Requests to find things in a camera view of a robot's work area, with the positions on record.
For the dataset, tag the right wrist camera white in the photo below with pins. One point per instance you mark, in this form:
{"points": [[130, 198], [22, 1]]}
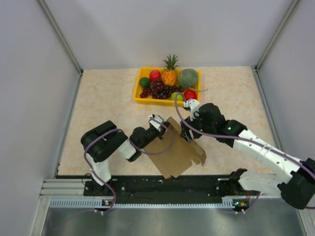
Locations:
{"points": [[192, 105]]}

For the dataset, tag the red apple at back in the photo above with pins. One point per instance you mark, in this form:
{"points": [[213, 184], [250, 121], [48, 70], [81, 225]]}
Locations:
{"points": [[154, 75]]}

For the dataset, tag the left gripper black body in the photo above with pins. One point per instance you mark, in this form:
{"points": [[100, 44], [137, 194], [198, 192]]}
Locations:
{"points": [[158, 133]]}

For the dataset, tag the white cable duct strip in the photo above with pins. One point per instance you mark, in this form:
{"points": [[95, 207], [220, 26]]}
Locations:
{"points": [[227, 203]]}

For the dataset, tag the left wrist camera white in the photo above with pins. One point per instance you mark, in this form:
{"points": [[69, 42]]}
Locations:
{"points": [[156, 121]]}

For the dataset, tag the dark green lime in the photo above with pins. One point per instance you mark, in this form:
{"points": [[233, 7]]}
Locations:
{"points": [[145, 82]]}

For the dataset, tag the light green apple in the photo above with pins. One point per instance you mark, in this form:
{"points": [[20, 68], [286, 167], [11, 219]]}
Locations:
{"points": [[177, 95]]}

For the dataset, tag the right aluminium frame post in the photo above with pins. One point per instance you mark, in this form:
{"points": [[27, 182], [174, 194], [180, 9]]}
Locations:
{"points": [[294, 4]]}

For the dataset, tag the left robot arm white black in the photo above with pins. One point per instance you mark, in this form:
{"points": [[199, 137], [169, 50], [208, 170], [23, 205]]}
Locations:
{"points": [[101, 142]]}

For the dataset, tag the left aluminium frame post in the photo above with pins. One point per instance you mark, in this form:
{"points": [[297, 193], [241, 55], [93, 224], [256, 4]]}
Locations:
{"points": [[59, 35]]}

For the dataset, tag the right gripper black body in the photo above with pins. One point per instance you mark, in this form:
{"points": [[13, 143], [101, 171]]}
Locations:
{"points": [[198, 123]]}

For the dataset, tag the pineapple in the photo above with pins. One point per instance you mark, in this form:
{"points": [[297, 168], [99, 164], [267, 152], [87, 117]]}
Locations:
{"points": [[169, 74]]}

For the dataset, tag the brown cardboard box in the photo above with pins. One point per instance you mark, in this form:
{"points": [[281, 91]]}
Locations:
{"points": [[173, 155]]}

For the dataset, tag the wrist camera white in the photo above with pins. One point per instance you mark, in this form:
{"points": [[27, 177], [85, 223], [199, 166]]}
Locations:
{"points": [[192, 105], [156, 121]]}

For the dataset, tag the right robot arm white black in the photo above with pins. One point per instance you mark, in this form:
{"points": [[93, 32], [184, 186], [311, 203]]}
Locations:
{"points": [[291, 178]]}

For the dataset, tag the red tomato fruit front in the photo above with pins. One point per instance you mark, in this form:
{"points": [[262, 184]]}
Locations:
{"points": [[190, 94]]}

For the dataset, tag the aluminium frame post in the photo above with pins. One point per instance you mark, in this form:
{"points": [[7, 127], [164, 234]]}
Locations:
{"points": [[294, 4], [59, 35]]}

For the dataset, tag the green netted melon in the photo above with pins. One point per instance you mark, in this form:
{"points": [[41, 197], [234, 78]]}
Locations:
{"points": [[187, 78]]}

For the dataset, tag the purple grape bunch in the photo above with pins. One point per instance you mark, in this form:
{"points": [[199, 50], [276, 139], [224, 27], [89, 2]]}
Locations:
{"points": [[158, 90]]}

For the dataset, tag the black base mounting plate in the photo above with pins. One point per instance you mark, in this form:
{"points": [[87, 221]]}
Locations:
{"points": [[186, 189]]}

